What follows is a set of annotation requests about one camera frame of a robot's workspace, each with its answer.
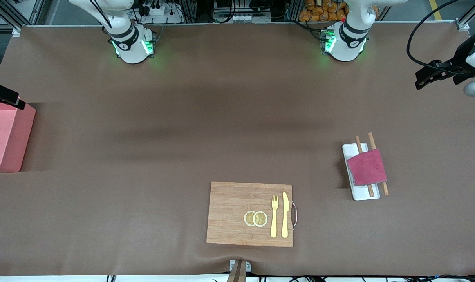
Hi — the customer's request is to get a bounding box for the red cloth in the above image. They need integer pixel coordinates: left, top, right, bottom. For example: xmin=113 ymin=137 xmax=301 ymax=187
xmin=347 ymin=148 xmax=387 ymax=186

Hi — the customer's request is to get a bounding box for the pink plastic box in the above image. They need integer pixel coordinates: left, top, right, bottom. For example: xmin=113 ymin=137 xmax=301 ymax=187
xmin=0 ymin=97 xmax=37 ymax=174

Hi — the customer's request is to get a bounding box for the wooden rod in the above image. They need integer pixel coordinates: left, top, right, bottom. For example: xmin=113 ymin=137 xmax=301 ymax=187
xmin=355 ymin=136 xmax=375 ymax=198
xmin=368 ymin=132 xmax=390 ymax=196

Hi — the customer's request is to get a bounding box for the orange packaged goods pile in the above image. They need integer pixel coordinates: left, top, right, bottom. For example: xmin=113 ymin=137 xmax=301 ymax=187
xmin=298 ymin=0 xmax=348 ymax=22

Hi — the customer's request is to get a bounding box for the white rack tray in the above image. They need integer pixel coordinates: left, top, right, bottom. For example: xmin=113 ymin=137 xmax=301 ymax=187
xmin=342 ymin=143 xmax=381 ymax=201

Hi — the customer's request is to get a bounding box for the brown table mat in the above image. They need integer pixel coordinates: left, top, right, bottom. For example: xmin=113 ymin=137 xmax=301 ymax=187
xmin=0 ymin=22 xmax=475 ymax=277

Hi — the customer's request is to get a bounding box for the white power strip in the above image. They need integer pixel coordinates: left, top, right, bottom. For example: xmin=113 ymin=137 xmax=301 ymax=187
xmin=137 ymin=0 xmax=184 ymax=24

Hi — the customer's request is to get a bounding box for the yellow plastic knife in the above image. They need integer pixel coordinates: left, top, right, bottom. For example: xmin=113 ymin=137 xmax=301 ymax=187
xmin=281 ymin=192 xmax=290 ymax=239

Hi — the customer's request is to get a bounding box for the yellow plastic fork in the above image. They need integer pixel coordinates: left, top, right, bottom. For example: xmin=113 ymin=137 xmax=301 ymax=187
xmin=270 ymin=195 xmax=279 ymax=238

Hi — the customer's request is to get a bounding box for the black electronics rack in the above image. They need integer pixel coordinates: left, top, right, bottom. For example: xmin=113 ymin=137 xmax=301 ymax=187
xmin=190 ymin=0 xmax=297 ymax=23

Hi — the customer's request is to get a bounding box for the bamboo cutting board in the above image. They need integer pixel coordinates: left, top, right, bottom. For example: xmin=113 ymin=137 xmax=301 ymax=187
xmin=206 ymin=181 xmax=294 ymax=248

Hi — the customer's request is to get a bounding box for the aluminium frame profile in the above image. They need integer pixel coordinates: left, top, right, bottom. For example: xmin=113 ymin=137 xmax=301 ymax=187
xmin=0 ymin=0 xmax=47 ymax=38
xmin=454 ymin=0 xmax=475 ymax=33

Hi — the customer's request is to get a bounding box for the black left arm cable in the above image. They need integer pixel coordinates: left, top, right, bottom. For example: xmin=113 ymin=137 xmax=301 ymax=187
xmin=406 ymin=0 xmax=467 ymax=76

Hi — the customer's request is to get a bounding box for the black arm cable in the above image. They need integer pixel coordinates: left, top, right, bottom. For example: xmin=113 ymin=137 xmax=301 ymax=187
xmin=88 ymin=0 xmax=113 ymax=29
xmin=406 ymin=0 xmax=467 ymax=76

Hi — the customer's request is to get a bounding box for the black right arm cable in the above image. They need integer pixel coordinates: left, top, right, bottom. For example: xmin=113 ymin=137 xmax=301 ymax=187
xmin=88 ymin=0 xmax=113 ymax=29

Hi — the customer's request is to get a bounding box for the grey metal bracket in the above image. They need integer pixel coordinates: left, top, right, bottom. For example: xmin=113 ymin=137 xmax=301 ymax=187
xmin=229 ymin=260 xmax=252 ymax=273

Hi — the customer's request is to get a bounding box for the brown camera post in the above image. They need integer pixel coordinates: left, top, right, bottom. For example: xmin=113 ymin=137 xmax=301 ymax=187
xmin=226 ymin=260 xmax=248 ymax=282

